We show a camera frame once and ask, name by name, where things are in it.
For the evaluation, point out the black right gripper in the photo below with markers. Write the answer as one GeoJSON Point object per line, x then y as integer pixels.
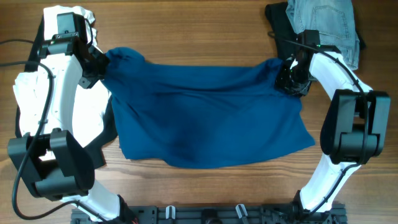
{"type": "Point", "coordinates": [282, 79]}

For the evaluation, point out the folded black garment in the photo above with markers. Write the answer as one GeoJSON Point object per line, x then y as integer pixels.
{"type": "Point", "coordinates": [281, 26]}

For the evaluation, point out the blue t-shirt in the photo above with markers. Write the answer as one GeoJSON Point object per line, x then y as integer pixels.
{"type": "Point", "coordinates": [202, 117]}

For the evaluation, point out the black garment under white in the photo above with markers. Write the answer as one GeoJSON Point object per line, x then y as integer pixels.
{"type": "Point", "coordinates": [66, 67]}

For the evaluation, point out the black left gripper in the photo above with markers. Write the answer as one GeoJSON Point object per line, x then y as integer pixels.
{"type": "Point", "coordinates": [104, 60]}

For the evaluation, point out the light blue denim jeans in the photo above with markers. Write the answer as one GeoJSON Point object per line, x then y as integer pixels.
{"type": "Point", "coordinates": [334, 19]}

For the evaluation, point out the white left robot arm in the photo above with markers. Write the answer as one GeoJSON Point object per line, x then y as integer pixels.
{"type": "Point", "coordinates": [54, 166]}

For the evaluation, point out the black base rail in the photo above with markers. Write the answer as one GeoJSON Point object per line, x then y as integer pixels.
{"type": "Point", "coordinates": [265, 214]}

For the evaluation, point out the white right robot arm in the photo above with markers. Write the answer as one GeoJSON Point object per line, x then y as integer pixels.
{"type": "Point", "coordinates": [355, 125]}

